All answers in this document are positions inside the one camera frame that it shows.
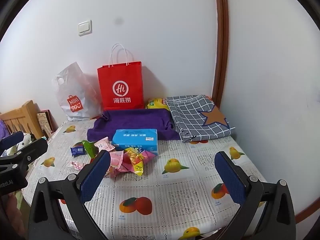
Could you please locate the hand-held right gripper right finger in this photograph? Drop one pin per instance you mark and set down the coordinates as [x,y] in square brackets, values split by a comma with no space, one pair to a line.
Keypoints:
[231,177]

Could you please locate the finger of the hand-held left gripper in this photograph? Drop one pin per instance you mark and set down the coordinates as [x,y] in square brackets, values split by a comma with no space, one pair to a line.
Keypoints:
[33,150]
[12,140]

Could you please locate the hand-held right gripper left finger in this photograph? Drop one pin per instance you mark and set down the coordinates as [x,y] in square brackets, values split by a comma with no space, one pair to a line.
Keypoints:
[96,175]

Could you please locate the pile of snack packets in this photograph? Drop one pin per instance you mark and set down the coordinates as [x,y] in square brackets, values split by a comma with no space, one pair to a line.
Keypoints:
[135,162]

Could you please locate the white floral cloth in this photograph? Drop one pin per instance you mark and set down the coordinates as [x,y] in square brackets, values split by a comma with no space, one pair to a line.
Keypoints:
[27,138]

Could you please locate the purple plush toy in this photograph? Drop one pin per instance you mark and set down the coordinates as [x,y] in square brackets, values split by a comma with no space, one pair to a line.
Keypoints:
[2,130]

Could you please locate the patterned box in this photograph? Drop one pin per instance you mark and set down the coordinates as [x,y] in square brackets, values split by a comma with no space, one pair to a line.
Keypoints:
[44,123]

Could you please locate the blue tissue pack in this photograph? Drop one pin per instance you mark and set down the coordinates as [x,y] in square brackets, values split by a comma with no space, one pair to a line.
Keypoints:
[135,140]

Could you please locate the fruit print tablecloth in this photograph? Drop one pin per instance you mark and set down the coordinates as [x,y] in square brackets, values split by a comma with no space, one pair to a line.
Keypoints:
[180,200]

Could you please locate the purple towel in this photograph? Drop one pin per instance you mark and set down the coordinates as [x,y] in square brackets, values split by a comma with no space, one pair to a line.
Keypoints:
[140,120]

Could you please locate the white plastic bag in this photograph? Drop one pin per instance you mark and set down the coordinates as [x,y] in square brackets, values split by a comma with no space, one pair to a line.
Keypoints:
[75,90]

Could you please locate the grey checked star cloth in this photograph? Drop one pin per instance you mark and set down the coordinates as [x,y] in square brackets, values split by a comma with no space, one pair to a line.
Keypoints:
[190,115]

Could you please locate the large yellow snack bag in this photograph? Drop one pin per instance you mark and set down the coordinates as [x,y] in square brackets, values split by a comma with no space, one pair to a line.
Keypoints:
[156,103]

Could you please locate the red paper bag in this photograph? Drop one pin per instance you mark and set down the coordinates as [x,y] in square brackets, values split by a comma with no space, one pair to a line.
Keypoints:
[120,80]

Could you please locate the white light switch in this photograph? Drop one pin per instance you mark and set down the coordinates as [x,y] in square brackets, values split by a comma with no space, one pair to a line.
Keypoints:
[85,28]

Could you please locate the brown wooden door frame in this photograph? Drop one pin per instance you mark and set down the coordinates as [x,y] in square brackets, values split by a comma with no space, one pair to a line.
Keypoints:
[221,42]

